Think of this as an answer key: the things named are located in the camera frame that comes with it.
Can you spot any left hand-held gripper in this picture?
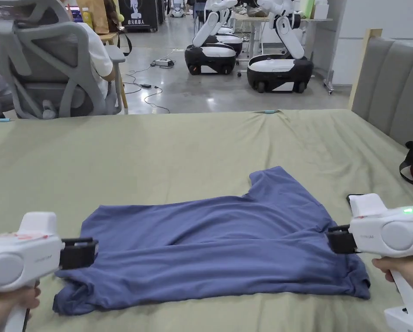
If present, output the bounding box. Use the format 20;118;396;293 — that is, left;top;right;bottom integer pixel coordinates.
0;211;99;332

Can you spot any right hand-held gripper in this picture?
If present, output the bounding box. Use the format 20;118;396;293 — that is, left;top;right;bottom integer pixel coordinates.
327;193;413;332

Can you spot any dark blue shirt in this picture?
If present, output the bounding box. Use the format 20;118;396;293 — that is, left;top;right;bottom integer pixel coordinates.
52;166;371;316

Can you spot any person's right hand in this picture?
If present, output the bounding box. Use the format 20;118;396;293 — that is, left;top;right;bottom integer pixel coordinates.
371;257;413;289

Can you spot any person's left hand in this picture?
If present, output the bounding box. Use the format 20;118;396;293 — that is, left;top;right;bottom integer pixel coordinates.
0;279;42;332

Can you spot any grey padded headboard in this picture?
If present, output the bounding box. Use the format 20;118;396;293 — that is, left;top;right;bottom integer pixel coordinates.
348;29;413;135

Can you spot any bed with pale green sheet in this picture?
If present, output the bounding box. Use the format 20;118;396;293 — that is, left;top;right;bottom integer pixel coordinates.
0;109;413;332

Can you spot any grey mesh office chair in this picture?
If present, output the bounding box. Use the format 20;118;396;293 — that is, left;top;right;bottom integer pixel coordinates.
0;0;126;120

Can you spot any white and black wheeled robot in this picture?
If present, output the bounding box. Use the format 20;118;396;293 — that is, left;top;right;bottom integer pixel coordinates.
184;0;243;76
246;0;314;94
213;24;243;56

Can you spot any black display stand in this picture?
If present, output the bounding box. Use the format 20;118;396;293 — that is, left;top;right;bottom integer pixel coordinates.
118;0;159;34

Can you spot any black power adapter with cable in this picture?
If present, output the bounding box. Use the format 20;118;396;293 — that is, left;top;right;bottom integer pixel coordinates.
128;70;172;113

